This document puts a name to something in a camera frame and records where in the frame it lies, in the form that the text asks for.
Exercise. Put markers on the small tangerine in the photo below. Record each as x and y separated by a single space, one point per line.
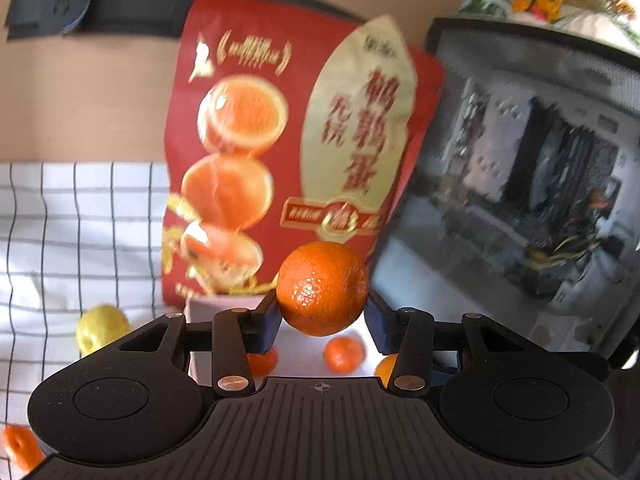
385 367
344 354
262 365

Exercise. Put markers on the red snack bag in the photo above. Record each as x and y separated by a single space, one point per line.
286 125

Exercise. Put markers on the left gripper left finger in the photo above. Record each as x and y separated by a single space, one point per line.
147 392

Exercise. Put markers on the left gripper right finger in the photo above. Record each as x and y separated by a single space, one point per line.
498 393

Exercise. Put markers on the large orange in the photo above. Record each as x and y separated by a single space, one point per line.
322 288

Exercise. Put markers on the white grid tablecloth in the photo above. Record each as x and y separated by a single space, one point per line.
72 236

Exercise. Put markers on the pink gift box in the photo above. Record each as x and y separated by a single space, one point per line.
298 355

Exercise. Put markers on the glass-sided computer case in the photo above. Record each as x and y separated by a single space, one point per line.
524 204

